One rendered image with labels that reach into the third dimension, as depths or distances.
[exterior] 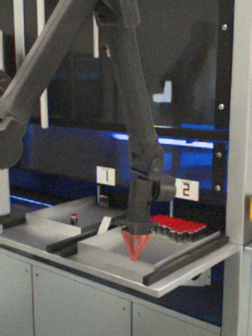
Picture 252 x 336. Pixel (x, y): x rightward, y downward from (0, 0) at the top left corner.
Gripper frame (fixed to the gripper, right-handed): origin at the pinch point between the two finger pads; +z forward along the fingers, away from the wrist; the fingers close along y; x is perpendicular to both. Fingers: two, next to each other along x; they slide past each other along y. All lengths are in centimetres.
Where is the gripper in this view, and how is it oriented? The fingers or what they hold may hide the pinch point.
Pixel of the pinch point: (133, 257)
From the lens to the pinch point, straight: 122.0
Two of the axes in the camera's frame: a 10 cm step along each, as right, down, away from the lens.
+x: -7.7, -1.0, 6.3
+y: 6.3, 0.4, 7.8
